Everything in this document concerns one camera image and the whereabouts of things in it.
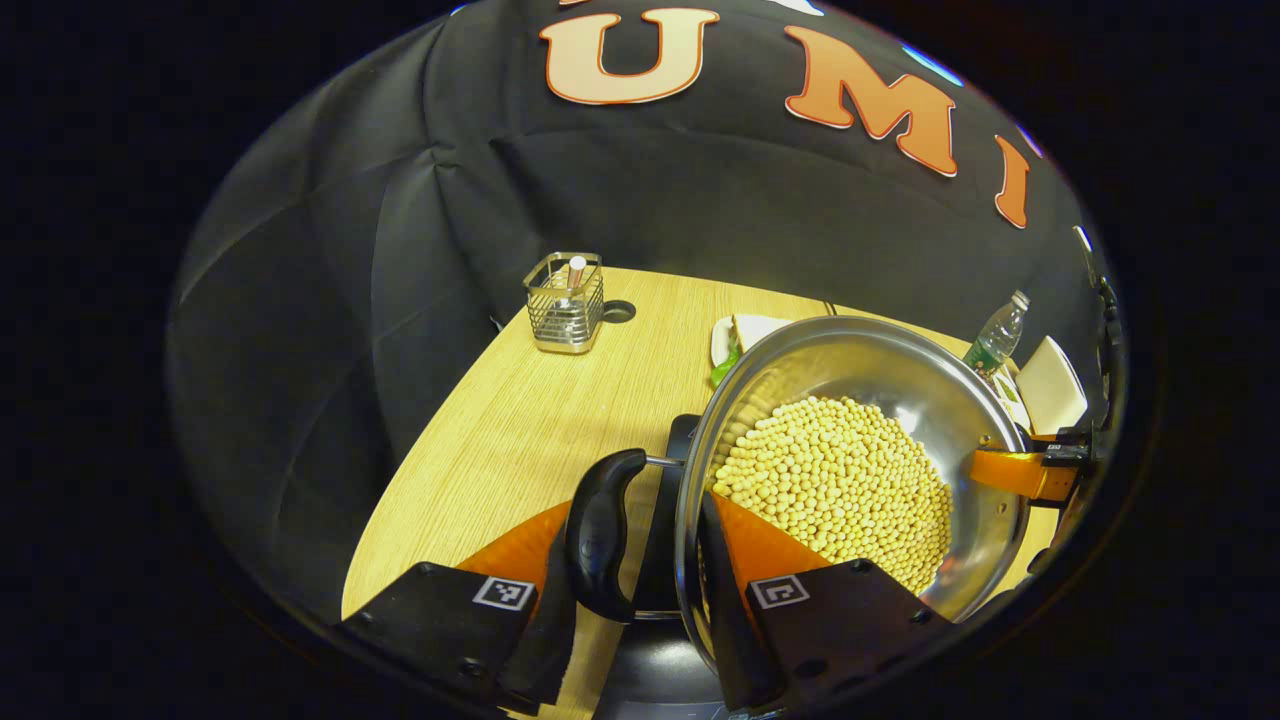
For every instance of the black backdrop cloth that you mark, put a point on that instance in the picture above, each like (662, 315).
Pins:
(350, 300)

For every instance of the sandwich on white plate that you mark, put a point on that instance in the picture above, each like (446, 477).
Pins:
(745, 332)

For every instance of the clear plastic water bottle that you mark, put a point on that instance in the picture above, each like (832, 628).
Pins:
(993, 345)

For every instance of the white divided bean dish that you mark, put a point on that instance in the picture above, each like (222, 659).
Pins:
(1008, 395)

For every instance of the steel pot with soybeans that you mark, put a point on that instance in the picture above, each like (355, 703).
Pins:
(850, 480)

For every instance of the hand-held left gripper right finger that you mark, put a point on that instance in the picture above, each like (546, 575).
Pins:
(725, 620)

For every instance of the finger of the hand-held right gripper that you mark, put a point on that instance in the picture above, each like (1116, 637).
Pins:
(1010, 472)

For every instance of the white toaster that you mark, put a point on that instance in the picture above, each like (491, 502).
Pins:
(1052, 388)

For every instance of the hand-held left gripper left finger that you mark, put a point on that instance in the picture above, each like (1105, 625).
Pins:
(550, 640)

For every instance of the black induction cooktop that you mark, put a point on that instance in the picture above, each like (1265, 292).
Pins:
(655, 560)

